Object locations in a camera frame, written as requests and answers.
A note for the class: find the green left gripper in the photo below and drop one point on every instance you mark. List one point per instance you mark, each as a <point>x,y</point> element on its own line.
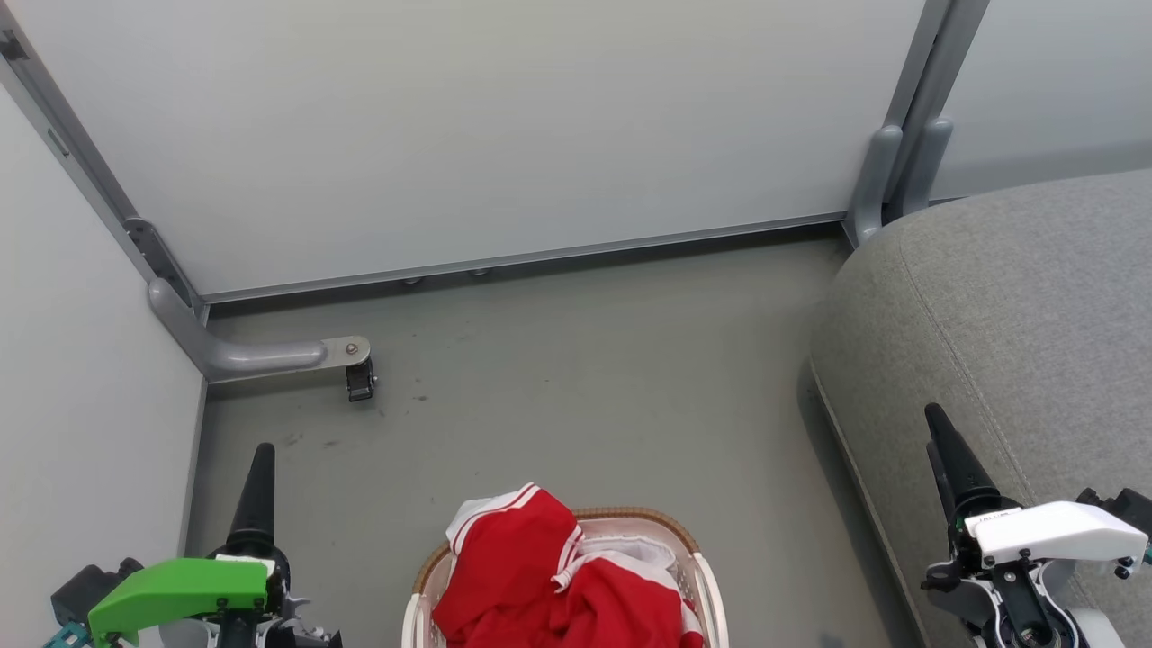
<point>180,589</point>

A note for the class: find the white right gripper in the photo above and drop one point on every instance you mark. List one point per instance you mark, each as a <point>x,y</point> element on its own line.
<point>1053,535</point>

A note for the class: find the red and white garment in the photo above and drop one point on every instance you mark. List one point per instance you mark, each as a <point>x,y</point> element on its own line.
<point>531,585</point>

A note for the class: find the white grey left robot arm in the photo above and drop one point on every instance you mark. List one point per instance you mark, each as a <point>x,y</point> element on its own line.
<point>178,636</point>

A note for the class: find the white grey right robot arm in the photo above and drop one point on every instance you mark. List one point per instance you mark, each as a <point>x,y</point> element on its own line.
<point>1093,630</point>

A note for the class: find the grey fabric sofa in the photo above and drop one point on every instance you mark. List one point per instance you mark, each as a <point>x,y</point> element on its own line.
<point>1017,315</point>

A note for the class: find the grey curved partition foot with plate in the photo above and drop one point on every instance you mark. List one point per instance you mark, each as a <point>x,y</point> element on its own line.
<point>252,355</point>

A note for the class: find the black caster wheel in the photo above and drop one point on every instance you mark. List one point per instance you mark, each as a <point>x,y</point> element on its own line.
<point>360,382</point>

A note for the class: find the white laundry basket brown rim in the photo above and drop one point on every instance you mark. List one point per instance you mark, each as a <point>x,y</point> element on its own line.
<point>706,589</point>

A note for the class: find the white cloth in basket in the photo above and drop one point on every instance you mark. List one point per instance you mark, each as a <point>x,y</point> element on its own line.
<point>634,549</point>

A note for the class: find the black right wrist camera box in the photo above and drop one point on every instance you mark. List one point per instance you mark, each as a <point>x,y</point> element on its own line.
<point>1120,504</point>

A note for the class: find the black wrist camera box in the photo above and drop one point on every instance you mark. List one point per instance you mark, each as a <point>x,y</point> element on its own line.
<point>1120,504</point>
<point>85,589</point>

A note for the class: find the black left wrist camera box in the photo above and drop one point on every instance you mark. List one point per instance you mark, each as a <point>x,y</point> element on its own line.
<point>85,589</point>

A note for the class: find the grey metal partition post with bracket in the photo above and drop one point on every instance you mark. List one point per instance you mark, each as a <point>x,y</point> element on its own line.
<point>81,171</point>

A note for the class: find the grey metal partition bottom rail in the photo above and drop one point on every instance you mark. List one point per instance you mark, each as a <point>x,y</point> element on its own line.
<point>540,256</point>

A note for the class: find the grey metal double partition post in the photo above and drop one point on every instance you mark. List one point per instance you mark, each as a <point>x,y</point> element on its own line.
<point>940,63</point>

